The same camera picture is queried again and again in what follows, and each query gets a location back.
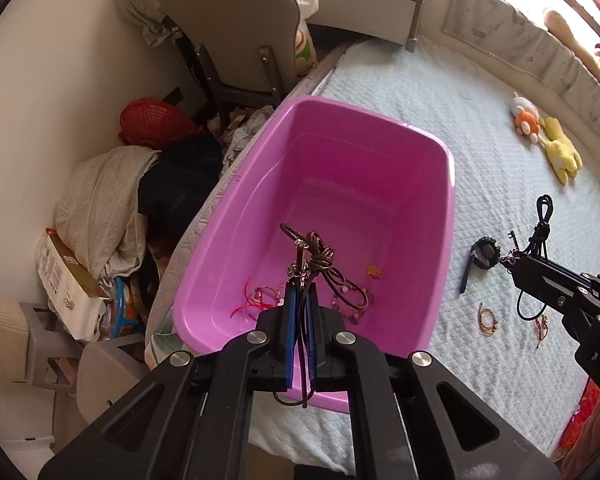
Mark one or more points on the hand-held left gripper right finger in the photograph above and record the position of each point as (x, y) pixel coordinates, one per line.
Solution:
(314, 360)

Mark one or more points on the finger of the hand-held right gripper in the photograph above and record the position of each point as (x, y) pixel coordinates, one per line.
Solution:
(550, 292)
(555, 272)

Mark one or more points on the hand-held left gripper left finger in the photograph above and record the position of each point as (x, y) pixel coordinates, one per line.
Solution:
(287, 340)

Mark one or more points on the yellow flower charm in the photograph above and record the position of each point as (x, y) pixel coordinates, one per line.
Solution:
(374, 271)

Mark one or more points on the pink plastic tub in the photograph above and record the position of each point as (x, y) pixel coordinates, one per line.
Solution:
(340, 160)

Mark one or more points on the red floral quilt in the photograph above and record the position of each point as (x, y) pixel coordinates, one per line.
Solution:
(590, 420)

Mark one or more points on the black wrist watch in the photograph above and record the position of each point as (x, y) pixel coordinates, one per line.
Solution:
(485, 252)

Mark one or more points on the yellow plush toy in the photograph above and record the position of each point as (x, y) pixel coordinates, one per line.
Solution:
(562, 152)

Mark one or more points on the orange white plush toy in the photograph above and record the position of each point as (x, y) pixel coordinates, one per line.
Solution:
(526, 120)

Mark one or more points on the light blue quilted blanket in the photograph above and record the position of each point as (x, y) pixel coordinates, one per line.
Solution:
(480, 135)

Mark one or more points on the blue plastic toy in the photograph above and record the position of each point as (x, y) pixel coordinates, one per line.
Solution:
(125, 310)

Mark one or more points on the grey stool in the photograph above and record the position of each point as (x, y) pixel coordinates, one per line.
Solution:
(110, 370)

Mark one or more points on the black clothing pile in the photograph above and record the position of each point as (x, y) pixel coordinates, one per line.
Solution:
(180, 185)

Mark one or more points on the white clothes pile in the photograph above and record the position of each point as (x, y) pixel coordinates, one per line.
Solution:
(245, 127)

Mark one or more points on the cardboard box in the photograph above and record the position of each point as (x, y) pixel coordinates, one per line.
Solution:
(65, 280)

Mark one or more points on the beige cloth pile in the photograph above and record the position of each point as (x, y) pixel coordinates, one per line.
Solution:
(100, 200)

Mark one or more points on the grey padded bed bumper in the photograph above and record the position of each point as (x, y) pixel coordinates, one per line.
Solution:
(520, 35)

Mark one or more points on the red plastic basket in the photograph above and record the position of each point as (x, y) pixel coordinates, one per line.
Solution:
(150, 120)

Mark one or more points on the beige woven storage box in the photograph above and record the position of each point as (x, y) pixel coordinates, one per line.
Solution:
(0, 340)

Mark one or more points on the white plastic bag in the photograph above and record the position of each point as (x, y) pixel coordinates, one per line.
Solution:
(305, 45)

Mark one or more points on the grey chair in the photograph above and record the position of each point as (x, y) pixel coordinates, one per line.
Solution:
(230, 25)

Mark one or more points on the white grey desk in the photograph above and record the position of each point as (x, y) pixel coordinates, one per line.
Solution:
(370, 5)

